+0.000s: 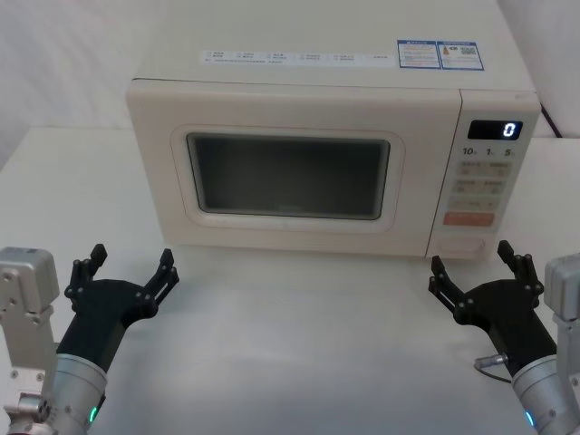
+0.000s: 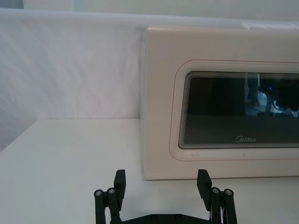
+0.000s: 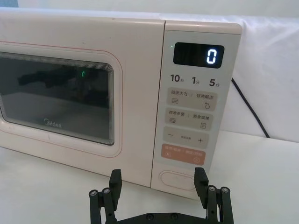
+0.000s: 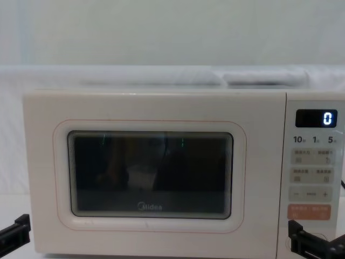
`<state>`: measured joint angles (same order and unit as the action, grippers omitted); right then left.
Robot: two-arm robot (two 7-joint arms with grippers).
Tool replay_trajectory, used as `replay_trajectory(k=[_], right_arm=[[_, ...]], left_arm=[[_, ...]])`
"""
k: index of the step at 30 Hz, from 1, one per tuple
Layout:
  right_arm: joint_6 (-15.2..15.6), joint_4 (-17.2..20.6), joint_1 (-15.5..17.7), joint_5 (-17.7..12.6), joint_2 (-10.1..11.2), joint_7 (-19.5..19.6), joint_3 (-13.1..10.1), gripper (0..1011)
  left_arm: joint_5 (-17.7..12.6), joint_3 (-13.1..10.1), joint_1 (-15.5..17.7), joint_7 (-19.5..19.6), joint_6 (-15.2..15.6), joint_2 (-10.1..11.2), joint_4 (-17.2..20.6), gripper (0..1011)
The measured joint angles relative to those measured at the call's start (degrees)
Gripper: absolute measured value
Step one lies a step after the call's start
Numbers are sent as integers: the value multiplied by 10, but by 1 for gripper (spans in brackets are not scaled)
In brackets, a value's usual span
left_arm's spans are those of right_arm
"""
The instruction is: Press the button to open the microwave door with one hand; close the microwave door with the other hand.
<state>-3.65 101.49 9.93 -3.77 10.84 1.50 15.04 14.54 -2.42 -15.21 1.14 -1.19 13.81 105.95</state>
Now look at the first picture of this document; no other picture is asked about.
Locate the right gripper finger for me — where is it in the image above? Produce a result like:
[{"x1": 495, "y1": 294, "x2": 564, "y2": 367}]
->
[
  {"x1": 428, "y1": 254, "x2": 476, "y2": 325},
  {"x1": 496, "y1": 239, "x2": 546, "y2": 296}
]

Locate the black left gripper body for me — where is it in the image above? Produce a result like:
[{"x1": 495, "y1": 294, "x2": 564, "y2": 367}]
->
[{"x1": 55, "y1": 278, "x2": 153, "y2": 373}]

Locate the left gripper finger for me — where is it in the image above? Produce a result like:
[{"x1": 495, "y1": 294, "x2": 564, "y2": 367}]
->
[
  {"x1": 63, "y1": 243, "x2": 109, "y2": 301},
  {"x1": 134, "y1": 247, "x2": 181, "y2": 318}
]

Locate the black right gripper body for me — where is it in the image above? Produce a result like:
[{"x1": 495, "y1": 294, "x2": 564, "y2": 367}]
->
[{"x1": 454, "y1": 277, "x2": 558, "y2": 378}]

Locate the white table cloth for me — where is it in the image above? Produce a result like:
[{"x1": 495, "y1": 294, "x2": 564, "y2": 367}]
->
[{"x1": 0, "y1": 126, "x2": 580, "y2": 435}]

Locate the white curtain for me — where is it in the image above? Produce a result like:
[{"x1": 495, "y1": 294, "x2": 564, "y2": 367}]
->
[{"x1": 0, "y1": 0, "x2": 179, "y2": 133}]

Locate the cream microwave oven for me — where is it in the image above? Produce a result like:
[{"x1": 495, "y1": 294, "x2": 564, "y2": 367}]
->
[{"x1": 125, "y1": 0, "x2": 542, "y2": 261}]

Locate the thin cable with silver plug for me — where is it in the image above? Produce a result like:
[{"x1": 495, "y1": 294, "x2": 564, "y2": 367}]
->
[{"x1": 473, "y1": 355, "x2": 517, "y2": 384}]

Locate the black power cable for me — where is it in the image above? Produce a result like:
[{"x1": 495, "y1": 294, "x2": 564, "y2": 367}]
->
[{"x1": 538, "y1": 102, "x2": 564, "y2": 138}]

